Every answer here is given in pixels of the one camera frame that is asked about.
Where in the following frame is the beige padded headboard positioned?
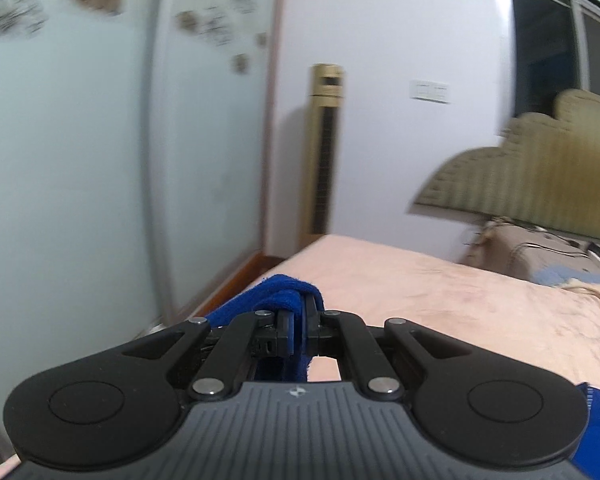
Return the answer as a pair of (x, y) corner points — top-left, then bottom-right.
(407, 89), (600, 241)

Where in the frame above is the beige pillow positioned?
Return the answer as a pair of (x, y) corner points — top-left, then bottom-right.
(460, 217), (600, 287)

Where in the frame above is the white wall switch panel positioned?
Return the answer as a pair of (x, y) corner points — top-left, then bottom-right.
(411, 79), (451, 105)

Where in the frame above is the cream white blanket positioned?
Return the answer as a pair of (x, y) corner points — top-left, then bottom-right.
(562, 280), (600, 312)

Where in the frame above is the gold tower air conditioner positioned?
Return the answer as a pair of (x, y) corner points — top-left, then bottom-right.
(305, 62), (346, 237)

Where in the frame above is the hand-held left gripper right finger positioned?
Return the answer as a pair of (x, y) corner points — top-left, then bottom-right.
(300, 294), (462, 402)

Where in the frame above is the blue knitted sweater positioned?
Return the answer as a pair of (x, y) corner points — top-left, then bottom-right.
(202, 274), (600, 480)

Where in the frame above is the bed with pink sheet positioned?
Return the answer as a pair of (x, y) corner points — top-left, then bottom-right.
(0, 234), (600, 480)

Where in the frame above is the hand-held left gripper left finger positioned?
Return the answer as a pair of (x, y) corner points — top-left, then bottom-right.
(122, 307), (297, 402)

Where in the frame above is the dark sliding window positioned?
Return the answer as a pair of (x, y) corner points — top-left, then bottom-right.
(495, 0), (600, 137)

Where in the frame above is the black cable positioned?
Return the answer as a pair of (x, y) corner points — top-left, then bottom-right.
(524, 239), (597, 257)

